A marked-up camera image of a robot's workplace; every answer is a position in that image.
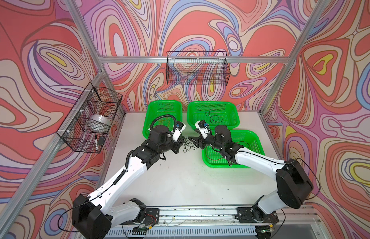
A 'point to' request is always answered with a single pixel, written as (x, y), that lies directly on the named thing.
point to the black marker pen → (96, 143)
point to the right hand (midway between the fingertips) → (193, 136)
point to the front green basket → (246, 138)
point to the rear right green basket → (196, 111)
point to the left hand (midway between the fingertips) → (185, 136)
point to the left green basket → (156, 108)
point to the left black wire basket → (85, 128)
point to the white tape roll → (99, 121)
